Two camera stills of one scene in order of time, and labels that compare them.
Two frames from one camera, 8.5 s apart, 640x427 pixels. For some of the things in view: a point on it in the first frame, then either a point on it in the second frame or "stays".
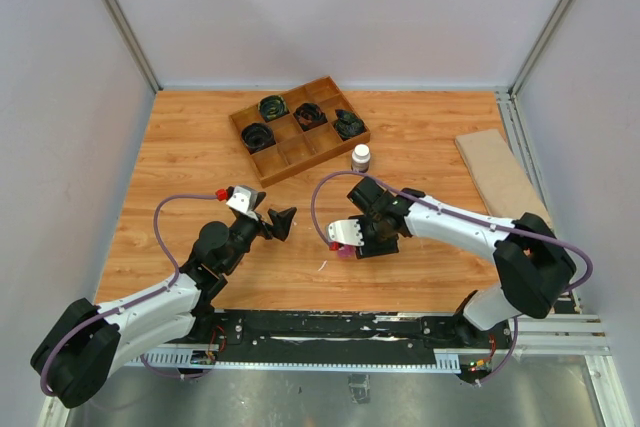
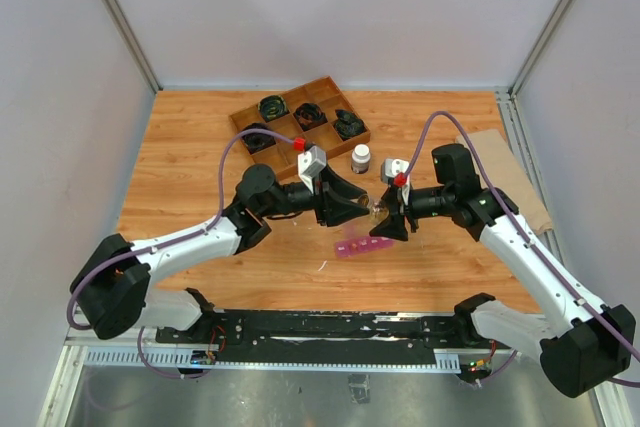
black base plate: x=343 y=335 stays
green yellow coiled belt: x=272 y=106 stays
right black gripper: x=369 y=248 to x=394 y=225
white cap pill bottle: x=360 y=158 stays
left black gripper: x=280 y=223 to x=329 y=195
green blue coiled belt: x=348 y=124 stays
